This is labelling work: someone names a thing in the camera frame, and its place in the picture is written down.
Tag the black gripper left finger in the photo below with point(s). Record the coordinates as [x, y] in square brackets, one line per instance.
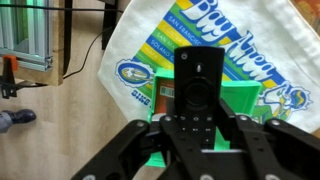
[133, 150]

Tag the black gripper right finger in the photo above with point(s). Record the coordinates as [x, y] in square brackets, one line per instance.
[276, 150]

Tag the black remote control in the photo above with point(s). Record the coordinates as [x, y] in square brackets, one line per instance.
[199, 86]

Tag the green storage box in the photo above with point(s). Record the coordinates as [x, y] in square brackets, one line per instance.
[240, 96]

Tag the orange package with barcode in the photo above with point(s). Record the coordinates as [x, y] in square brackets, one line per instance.
[164, 100]

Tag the white printed tote bag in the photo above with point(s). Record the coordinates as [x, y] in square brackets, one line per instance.
[260, 40]

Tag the dark blue shoe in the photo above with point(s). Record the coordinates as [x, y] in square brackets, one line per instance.
[20, 117]

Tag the black metal leg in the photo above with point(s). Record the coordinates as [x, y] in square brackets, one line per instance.
[67, 33]
[110, 23]

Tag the orange clamp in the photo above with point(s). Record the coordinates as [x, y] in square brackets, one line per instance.
[10, 71]

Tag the aluminium extrusion frame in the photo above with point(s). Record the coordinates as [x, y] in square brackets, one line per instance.
[23, 33]

